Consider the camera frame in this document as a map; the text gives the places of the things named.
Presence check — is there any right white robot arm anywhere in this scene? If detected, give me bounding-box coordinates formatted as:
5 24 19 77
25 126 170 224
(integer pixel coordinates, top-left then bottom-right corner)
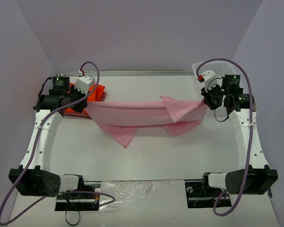
198 70 278 195

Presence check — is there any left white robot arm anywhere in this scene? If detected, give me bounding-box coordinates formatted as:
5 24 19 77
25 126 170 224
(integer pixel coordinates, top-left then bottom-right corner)
9 76 95 198

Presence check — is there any folded orange t shirt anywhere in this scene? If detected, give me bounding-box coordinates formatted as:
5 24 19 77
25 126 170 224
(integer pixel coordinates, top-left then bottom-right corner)
65 83 107 115

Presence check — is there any white plastic basket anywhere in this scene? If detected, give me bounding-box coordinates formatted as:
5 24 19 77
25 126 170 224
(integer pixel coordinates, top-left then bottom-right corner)
198 61 237 77

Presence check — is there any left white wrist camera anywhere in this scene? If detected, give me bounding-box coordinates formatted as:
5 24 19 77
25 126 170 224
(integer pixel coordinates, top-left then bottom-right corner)
74 76 95 95

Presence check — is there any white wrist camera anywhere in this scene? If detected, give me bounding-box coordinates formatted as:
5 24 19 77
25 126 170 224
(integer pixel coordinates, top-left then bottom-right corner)
74 76 95 95
202 70 223 90

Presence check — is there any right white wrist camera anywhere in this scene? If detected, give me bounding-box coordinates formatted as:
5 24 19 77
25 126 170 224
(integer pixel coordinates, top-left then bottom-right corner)
202 70 223 90

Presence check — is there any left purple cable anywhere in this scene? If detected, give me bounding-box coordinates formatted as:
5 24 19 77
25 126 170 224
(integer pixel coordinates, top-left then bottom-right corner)
0 61 116 226

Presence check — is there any purple cable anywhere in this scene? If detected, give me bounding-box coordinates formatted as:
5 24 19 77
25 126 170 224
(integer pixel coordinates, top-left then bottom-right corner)
195 57 254 217
0 61 116 226

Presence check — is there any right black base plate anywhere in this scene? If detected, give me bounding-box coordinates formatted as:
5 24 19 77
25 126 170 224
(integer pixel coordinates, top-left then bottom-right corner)
185 180 222 209

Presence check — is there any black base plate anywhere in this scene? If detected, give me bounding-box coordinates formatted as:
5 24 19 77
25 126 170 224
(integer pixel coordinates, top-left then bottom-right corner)
185 180 222 209
54 193 100 211

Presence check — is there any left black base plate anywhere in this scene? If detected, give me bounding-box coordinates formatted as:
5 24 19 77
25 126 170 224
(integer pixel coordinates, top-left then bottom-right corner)
54 193 100 211

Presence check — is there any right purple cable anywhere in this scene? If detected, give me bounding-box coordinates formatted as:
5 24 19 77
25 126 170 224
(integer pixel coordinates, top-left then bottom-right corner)
195 57 254 217

